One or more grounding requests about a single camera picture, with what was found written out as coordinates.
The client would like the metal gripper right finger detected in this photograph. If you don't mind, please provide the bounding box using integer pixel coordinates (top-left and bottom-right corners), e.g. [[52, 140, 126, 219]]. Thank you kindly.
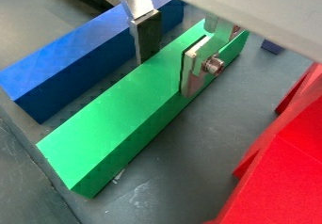
[[180, 14, 241, 98]]

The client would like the blue long block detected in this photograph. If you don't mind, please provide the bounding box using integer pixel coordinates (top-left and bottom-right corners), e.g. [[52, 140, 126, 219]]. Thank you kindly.
[[0, 0, 185, 125]]

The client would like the green long block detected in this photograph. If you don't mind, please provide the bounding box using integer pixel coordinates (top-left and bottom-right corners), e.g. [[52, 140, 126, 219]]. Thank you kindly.
[[34, 18, 249, 200]]

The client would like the red cross-shaped block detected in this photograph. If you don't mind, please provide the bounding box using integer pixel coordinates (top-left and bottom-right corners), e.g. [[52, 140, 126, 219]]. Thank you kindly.
[[204, 63, 322, 224]]

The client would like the purple E-shaped block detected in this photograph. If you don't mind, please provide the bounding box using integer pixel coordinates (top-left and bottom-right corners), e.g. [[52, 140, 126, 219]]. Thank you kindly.
[[260, 40, 284, 55]]

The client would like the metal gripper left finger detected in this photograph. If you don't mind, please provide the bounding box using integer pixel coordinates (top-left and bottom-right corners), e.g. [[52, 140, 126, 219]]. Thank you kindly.
[[118, 0, 161, 64]]

